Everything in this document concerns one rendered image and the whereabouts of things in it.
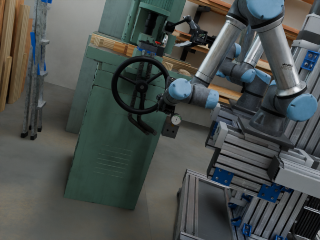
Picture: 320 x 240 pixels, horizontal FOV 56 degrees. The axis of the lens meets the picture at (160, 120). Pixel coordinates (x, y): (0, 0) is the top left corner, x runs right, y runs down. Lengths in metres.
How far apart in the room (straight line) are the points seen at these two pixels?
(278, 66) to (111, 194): 1.22
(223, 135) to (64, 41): 3.07
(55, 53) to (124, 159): 2.60
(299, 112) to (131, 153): 0.96
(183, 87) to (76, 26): 3.08
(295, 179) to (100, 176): 1.06
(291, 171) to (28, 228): 1.24
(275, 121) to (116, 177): 0.96
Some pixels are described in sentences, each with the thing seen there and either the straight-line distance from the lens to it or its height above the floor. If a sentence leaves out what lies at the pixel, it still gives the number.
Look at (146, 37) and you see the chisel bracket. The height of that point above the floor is 1.02.
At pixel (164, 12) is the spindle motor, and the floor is 1.18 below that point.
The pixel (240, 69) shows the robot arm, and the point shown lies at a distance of 1.63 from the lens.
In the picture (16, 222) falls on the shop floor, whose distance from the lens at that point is 1.72.
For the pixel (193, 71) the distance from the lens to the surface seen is 1.84.
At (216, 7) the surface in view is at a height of 1.52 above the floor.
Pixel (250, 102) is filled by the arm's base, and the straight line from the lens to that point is 1.85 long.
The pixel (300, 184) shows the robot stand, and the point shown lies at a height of 0.69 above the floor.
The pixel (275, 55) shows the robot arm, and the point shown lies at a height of 1.13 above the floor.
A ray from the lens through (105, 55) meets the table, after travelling 1.61.
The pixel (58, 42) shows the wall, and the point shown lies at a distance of 4.12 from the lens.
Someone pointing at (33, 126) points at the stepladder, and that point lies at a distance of 2.49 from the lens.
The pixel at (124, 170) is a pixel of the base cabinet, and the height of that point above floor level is 0.26.
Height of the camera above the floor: 1.09
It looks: 16 degrees down
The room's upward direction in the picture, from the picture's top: 19 degrees clockwise
